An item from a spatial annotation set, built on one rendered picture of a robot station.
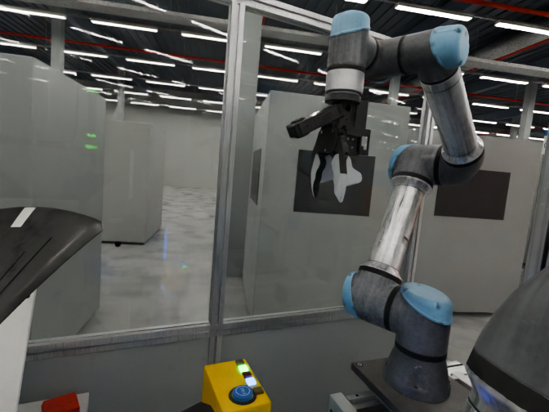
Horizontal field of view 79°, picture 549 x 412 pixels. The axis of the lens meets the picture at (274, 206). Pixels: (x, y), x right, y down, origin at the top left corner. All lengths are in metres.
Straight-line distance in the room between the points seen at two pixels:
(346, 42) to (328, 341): 1.09
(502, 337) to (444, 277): 4.13
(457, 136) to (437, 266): 3.50
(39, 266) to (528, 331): 0.45
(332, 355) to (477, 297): 3.44
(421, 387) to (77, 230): 0.77
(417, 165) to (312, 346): 0.78
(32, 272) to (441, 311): 0.76
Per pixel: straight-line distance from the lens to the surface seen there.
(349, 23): 0.73
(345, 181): 0.65
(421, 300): 0.85
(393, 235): 0.96
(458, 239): 4.40
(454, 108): 0.84
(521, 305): 0.28
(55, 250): 0.47
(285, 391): 1.45
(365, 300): 0.91
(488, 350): 0.29
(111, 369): 1.21
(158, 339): 1.17
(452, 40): 0.73
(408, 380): 0.91
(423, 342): 0.88
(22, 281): 0.46
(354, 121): 0.72
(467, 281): 4.61
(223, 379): 0.81
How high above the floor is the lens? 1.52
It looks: 6 degrees down
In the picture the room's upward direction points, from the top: 5 degrees clockwise
